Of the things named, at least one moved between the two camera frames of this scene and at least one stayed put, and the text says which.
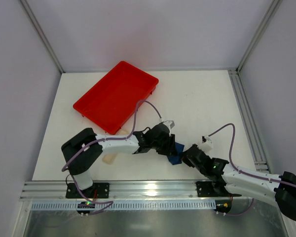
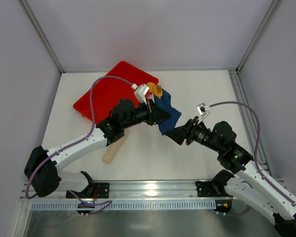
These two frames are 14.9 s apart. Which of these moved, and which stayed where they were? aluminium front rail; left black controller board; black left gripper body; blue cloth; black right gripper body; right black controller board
Moved: blue cloth; black left gripper body; black right gripper body
Stayed: aluminium front rail; left black controller board; right black controller board
